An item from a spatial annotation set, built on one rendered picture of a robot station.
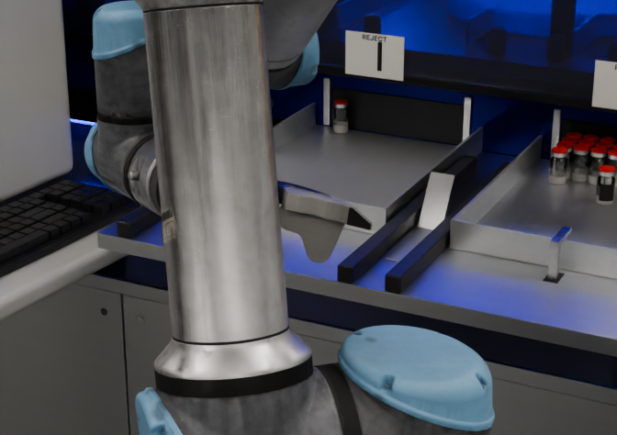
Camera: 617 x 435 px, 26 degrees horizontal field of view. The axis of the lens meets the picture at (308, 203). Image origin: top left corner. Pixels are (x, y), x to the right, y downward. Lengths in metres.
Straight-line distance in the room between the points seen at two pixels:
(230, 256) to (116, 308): 1.24
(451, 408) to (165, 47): 0.33
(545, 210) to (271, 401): 0.78
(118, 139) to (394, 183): 0.52
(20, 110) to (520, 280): 0.79
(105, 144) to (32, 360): 1.04
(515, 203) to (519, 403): 0.35
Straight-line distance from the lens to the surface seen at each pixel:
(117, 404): 2.25
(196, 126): 0.92
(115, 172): 1.31
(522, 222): 1.62
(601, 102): 1.71
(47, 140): 1.97
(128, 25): 1.28
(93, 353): 2.24
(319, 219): 1.17
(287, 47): 1.24
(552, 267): 1.47
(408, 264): 1.45
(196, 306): 0.94
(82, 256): 1.73
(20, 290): 1.65
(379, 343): 1.02
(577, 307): 1.42
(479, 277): 1.47
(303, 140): 1.89
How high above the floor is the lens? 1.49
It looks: 21 degrees down
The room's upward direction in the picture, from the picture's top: straight up
